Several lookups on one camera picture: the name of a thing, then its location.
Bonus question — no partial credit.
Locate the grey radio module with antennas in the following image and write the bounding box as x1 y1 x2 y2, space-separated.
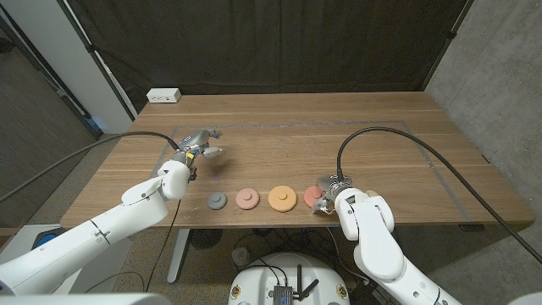
270 264 321 305

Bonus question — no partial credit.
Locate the grey round floor object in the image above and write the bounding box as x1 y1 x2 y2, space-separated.
231 247 252 267

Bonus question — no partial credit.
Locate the arm thick black cable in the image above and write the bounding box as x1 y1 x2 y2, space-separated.
0 130 181 204
336 125 542 266

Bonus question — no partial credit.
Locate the black round floor fan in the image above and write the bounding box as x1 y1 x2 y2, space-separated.
189 228 224 250

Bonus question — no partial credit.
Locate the grey toy disc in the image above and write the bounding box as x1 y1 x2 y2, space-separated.
206 191 228 211

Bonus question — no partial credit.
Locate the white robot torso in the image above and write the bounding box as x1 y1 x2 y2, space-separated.
0 291 542 305

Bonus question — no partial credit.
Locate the blue foot pedal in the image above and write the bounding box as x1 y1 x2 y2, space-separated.
31 227 69 251

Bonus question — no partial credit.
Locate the white power strip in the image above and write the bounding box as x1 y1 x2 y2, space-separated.
146 87 182 104

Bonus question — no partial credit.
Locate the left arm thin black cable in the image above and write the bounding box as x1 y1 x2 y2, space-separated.
145 198 182 293

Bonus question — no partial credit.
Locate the red toy disc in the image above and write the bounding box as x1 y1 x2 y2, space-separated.
303 186 325 209

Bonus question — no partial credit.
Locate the white floor platform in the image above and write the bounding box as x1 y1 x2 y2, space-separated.
8 224 133 293

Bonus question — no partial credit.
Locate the pink toy disc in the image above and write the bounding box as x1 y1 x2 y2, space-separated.
235 187 261 211

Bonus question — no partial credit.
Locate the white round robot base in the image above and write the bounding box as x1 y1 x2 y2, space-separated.
227 252 351 305

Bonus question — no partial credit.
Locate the black box on floor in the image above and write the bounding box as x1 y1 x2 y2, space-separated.
350 280 382 305

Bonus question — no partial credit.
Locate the left arm thick black cable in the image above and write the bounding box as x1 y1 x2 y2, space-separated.
0 130 181 204

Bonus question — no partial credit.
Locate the black backdrop stand pole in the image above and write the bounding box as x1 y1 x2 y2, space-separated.
422 0 474 91
56 0 139 122

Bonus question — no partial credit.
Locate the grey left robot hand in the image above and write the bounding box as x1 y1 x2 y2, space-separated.
171 128 224 165

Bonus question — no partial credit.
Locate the large orange toy disc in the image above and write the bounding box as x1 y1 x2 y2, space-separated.
268 185 298 214

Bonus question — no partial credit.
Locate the right arm thick black cable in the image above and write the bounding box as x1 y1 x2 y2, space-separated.
336 125 542 266

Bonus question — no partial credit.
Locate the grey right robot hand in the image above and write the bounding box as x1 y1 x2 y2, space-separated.
310 174 355 215

